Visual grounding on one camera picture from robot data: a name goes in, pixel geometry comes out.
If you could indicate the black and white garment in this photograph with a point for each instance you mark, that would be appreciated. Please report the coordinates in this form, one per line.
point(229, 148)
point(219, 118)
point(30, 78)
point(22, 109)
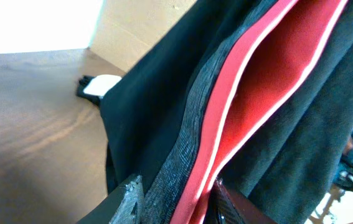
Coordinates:
point(94, 89)

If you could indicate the black pants with red waistband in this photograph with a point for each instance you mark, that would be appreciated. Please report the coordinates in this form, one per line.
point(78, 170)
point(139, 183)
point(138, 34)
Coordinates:
point(257, 94)

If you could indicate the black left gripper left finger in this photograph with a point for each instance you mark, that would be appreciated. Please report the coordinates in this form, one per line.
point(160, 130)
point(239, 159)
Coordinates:
point(124, 205)

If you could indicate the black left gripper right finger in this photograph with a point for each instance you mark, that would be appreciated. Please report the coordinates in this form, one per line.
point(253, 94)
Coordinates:
point(229, 206)

